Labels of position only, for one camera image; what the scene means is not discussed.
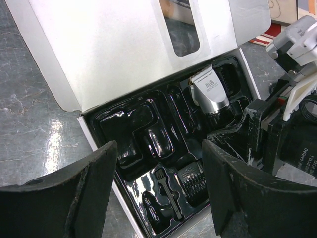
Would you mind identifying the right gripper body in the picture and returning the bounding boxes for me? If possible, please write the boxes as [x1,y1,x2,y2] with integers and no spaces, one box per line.
[245,79,317,179]

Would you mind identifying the white hair clipper kit box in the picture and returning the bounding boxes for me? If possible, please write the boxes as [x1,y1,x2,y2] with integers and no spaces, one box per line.
[6,0,271,238]

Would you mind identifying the black cleaning brush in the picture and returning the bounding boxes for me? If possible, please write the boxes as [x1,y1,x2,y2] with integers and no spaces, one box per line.
[155,168,182,220]

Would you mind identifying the patchwork orange cloth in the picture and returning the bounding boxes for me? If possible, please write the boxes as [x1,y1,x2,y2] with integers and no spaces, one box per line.
[249,0,317,46]

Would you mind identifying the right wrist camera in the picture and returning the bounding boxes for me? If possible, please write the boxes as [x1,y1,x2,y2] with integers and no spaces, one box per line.
[266,16,317,121]

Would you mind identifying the black comb guard in tray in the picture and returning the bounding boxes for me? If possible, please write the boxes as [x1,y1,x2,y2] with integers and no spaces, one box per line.
[177,161,208,207]

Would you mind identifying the silver black hair clipper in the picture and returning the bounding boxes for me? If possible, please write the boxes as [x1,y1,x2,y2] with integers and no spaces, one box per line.
[189,64,235,129]

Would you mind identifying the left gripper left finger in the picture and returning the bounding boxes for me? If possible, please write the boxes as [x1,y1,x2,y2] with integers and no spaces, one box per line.
[0,141,117,238]

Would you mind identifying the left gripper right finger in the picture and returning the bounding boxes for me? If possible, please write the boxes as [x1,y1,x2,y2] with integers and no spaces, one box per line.
[202,140,317,238]

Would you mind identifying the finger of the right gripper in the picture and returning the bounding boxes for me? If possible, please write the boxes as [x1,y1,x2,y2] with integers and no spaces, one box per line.
[207,109,260,169]

